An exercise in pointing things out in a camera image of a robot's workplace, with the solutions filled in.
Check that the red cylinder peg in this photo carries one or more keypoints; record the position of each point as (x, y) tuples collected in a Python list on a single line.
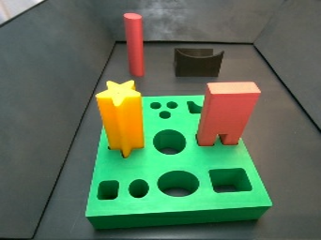
[(134, 37)]

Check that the green foam shape board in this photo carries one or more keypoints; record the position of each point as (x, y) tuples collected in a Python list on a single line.
[(174, 182)]

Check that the yellow star-shaped peg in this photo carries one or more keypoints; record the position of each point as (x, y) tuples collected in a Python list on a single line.
[(121, 109)]

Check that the red forked block peg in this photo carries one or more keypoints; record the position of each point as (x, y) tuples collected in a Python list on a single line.
[(228, 107)]

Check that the black curved holder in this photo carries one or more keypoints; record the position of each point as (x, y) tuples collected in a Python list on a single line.
[(197, 62)]

